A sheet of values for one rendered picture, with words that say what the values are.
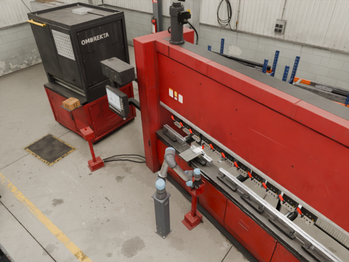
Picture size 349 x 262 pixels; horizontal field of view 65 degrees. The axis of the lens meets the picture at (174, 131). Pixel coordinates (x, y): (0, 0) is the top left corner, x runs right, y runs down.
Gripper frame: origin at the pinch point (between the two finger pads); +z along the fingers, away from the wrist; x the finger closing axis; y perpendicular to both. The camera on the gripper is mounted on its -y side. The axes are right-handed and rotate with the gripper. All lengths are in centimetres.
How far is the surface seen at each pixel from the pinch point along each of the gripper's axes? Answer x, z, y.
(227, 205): -38.8, 9.8, 15.8
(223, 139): -11, -72, 35
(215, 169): 1.0, -11.1, 34.8
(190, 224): 0, 68, -14
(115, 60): 173, -121, 8
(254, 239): -85, 25, 13
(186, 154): 36.6, -25.3, 16.5
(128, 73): 136, -116, 5
